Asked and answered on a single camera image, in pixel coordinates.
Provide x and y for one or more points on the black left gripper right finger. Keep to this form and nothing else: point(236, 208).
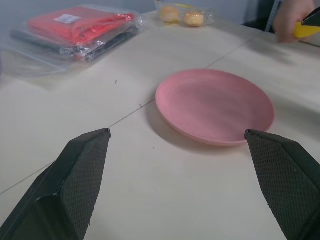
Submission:
point(287, 175)

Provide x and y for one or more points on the perforated metal strip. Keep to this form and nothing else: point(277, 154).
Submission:
point(273, 15)

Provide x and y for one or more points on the yellow object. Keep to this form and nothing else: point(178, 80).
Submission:
point(306, 31)

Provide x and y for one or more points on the pink round plate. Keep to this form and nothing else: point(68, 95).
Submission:
point(215, 105)

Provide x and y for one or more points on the black cloth in plastic bag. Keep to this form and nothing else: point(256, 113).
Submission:
point(50, 46)

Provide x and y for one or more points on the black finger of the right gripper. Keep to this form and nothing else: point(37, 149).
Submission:
point(313, 18)

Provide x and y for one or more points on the packaged yellow buns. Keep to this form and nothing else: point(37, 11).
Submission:
point(193, 18)

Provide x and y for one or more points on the red cloth in plastic bag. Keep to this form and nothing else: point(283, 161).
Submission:
point(80, 23)

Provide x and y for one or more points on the person's bare hand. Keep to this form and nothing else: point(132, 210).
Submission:
point(287, 17)

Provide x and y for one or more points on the flat clear plastic bag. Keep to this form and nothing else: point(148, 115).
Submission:
point(27, 65)

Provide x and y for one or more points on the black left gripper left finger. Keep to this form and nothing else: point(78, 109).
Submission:
point(75, 180)

